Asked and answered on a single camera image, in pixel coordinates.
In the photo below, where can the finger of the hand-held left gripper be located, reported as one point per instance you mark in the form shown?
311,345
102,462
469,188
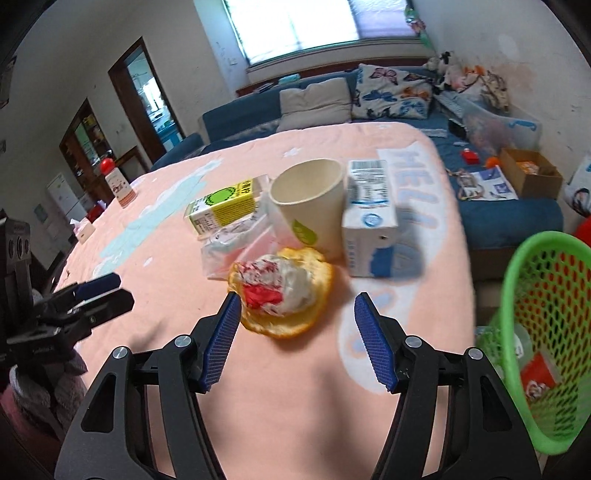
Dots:
108,307
99,284

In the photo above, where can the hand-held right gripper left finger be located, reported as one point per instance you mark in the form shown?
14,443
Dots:
221,346

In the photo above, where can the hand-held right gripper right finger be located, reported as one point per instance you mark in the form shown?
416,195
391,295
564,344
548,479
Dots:
375,346

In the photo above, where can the orange peel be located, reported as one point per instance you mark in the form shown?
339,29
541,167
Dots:
281,325

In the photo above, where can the red white tissue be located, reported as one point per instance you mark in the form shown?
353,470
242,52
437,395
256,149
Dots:
281,281

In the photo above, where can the green plastic mesh basket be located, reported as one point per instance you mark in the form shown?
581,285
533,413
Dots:
512,286

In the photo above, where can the red cartoon noodle cup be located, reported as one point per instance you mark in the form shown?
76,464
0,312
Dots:
540,376

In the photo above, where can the pink tissue box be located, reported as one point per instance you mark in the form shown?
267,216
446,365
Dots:
84,232

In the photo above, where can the small red container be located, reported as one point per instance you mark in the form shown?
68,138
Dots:
94,213

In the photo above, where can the white fridge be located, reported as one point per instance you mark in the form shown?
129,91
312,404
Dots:
64,198

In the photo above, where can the clear plastic bag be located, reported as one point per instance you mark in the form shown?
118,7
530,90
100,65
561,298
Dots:
221,251

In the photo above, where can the white bottle red cap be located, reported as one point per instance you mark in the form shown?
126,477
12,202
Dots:
120,189

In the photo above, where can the pink flower table blanket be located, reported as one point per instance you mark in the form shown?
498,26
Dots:
295,415

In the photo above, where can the blue white milk carton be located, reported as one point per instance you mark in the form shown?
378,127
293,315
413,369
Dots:
369,230

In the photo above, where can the green yellow juice carton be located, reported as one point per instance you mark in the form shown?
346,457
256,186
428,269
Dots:
226,205

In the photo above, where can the dark wooden cabinet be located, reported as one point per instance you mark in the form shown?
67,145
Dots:
87,143

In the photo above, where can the beige paper cup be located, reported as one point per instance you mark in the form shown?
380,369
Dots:
309,207

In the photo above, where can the blue sofa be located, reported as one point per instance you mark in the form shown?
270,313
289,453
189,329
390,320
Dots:
508,217

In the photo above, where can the wooden doorway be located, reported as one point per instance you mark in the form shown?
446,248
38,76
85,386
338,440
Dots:
145,101

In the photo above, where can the blue white picture booklet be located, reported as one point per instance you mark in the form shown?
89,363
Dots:
494,184

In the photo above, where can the small red toy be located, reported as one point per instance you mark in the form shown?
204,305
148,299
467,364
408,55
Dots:
471,157

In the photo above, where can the small orange ball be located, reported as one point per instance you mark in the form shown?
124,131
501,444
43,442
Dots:
492,162

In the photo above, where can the brown cardboard box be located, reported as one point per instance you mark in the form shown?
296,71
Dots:
531,182

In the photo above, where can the red plastic stool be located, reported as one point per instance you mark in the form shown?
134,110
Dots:
582,230

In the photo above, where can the beige pillow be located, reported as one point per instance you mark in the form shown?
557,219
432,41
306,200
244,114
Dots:
316,104

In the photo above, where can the clear plastic storage box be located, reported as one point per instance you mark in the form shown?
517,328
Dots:
503,131

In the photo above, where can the butterfly print pillow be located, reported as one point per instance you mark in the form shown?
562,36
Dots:
392,92

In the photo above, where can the book on sill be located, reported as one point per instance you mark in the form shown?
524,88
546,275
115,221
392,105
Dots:
263,87

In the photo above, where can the white butterfly print blanket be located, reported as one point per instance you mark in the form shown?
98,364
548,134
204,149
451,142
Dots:
579,189

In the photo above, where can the teal cloth on sill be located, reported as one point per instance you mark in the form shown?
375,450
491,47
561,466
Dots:
289,78

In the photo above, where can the pink plush toy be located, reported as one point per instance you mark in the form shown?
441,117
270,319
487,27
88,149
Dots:
457,78

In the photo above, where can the printed cloth bag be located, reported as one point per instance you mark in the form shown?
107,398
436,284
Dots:
495,92

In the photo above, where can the black white plush toy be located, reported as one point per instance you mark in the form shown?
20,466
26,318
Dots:
442,62

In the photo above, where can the colourful pinwheel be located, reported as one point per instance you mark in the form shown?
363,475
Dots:
418,25

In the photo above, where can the window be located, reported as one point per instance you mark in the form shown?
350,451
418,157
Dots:
314,23

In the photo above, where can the dark wall frame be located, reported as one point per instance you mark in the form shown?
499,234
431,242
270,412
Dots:
7,83

